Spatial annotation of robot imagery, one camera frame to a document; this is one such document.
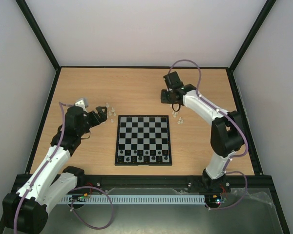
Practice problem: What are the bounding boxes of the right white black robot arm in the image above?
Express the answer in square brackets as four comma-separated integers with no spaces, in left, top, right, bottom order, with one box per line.
[161,84,249,191]

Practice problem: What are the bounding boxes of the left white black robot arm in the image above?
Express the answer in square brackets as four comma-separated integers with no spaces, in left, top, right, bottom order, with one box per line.
[2,103,107,234]

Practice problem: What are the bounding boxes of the black chess pieces row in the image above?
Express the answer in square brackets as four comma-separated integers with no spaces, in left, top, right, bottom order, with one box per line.
[116,150,171,163]

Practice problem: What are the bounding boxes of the black and silver chessboard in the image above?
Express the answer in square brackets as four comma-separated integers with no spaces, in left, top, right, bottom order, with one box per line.
[115,115,172,166]

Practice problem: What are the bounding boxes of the grey slotted cable duct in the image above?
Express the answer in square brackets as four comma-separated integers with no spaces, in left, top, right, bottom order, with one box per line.
[58,195,205,205]

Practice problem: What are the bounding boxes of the black aluminium frame rail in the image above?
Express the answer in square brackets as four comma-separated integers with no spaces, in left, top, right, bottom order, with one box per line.
[11,174,275,194]

